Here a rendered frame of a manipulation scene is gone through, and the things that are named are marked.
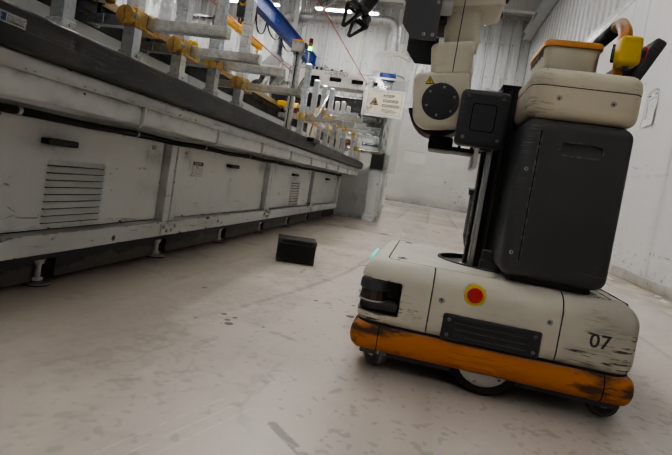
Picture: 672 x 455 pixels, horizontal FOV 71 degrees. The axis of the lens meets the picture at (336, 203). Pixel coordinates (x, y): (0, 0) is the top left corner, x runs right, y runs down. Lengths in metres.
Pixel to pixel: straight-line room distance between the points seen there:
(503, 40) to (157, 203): 11.30
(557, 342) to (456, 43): 0.82
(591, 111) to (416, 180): 10.87
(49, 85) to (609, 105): 1.30
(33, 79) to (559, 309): 1.30
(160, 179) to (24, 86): 0.99
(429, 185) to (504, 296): 10.89
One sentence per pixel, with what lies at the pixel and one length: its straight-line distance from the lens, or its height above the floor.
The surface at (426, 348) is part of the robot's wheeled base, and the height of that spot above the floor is 0.09.
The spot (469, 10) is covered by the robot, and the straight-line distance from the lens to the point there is 1.51.
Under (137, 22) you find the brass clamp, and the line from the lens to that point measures 1.49.
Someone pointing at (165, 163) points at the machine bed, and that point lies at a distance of 2.13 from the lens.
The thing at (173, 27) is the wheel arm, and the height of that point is 0.81.
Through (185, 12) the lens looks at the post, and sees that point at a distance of 1.73.
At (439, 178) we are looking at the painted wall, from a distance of 12.06.
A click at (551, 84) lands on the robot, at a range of 1.27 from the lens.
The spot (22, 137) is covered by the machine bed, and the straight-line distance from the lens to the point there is 1.57.
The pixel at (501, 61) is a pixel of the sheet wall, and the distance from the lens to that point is 12.60.
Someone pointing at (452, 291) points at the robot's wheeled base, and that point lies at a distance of 1.19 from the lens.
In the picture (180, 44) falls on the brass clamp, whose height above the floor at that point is 0.81.
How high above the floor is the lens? 0.47
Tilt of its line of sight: 3 degrees down
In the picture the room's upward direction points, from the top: 9 degrees clockwise
